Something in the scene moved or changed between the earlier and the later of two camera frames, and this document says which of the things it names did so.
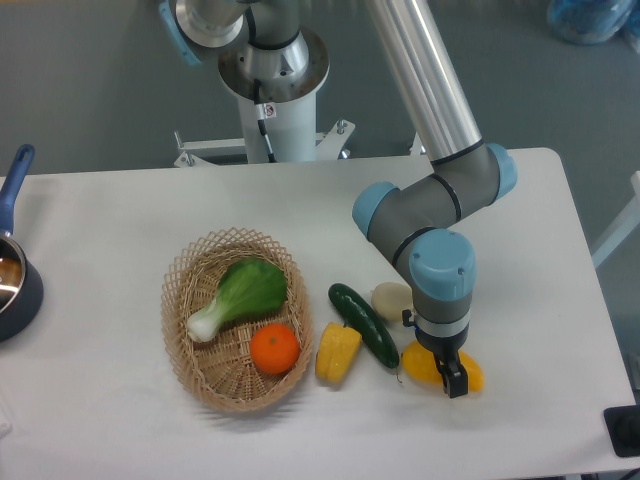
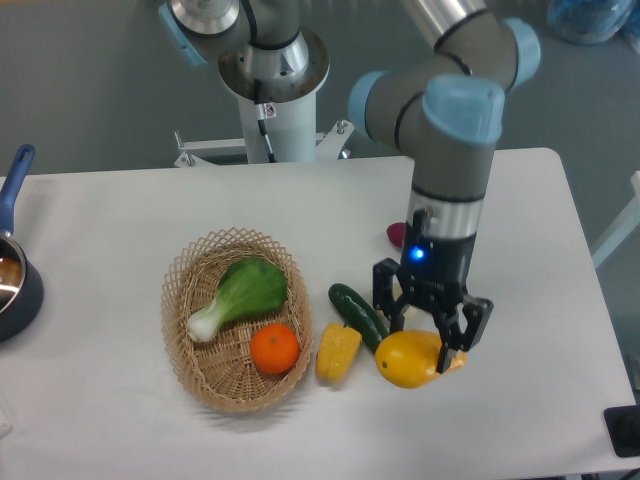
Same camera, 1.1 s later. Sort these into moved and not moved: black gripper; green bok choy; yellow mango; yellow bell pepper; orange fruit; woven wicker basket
Moved: black gripper; yellow mango
Not moved: orange fruit; woven wicker basket; green bok choy; yellow bell pepper
